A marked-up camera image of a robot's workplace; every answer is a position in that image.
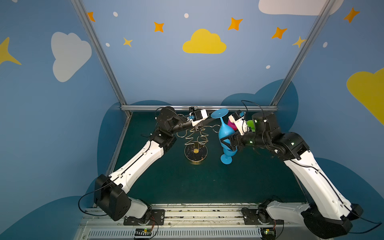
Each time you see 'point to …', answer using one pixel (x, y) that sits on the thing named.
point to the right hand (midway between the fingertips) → (228, 134)
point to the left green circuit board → (143, 232)
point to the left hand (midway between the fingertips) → (212, 108)
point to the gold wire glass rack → (196, 149)
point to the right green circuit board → (268, 232)
